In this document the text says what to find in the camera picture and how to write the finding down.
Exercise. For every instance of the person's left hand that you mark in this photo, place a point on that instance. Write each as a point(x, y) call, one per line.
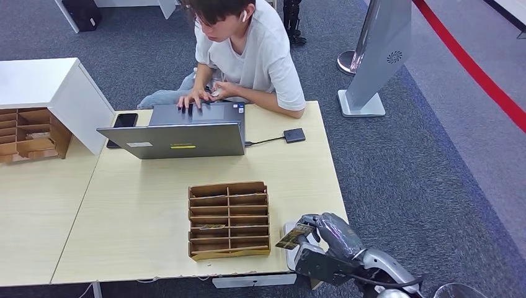
point(226, 88)

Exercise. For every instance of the person's right hand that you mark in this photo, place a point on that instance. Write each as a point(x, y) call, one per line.
point(193, 98)

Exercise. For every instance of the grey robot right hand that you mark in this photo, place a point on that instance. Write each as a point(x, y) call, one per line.
point(337, 236)

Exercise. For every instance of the stack of cards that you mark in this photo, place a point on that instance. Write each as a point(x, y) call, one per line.
point(215, 93)

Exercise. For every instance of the ID card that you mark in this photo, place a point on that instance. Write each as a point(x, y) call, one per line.
point(294, 236)

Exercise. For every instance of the person's right forearm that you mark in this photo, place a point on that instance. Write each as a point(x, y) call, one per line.
point(202, 78)

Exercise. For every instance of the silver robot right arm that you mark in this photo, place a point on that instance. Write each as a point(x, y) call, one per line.
point(386, 265)

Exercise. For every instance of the person's left forearm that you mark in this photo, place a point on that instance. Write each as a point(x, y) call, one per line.
point(267, 103)

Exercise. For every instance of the person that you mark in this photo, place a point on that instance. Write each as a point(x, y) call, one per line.
point(254, 57)

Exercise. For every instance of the white card reader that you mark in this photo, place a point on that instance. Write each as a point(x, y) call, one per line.
point(289, 260)

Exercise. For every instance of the wooden slotted card holder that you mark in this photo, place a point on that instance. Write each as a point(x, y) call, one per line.
point(228, 214)

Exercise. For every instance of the wooden card holder in cabinet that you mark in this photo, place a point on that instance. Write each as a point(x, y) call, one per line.
point(37, 146)

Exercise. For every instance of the grey laptop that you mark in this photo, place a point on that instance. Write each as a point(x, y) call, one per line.
point(185, 140)

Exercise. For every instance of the black smartphone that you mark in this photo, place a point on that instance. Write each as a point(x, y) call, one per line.
point(125, 120)

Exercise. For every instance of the white earbud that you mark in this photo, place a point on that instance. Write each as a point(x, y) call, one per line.
point(244, 15)

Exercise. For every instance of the small black square device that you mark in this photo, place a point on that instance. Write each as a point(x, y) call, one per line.
point(294, 135)

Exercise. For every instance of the white desk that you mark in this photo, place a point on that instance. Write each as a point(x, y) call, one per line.
point(166, 9)

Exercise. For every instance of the black robot legs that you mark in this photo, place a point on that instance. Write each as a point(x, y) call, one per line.
point(291, 20)

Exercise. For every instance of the clear dome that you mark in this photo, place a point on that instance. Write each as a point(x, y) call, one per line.
point(456, 291)

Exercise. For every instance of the black box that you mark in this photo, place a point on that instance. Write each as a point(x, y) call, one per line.
point(82, 14)

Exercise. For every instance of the white cabinet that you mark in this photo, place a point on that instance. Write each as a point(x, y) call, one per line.
point(41, 80)

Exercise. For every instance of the grey kiosk stand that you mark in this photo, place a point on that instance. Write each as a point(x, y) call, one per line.
point(378, 61)

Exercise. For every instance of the white table leg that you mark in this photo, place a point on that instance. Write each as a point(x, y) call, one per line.
point(97, 290)

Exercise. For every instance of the red barrier belt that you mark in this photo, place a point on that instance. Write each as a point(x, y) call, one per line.
point(472, 70)

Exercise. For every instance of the white table with black edge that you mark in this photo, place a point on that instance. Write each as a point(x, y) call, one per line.
point(515, 10)

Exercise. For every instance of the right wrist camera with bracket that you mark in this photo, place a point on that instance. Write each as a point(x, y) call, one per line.
point(320, 265)

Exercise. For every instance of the white bracket under table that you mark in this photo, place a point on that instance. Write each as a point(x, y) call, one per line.
point(254, 281)

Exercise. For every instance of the chrome stanchion post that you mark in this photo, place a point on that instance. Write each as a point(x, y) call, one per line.
point(345, 62)

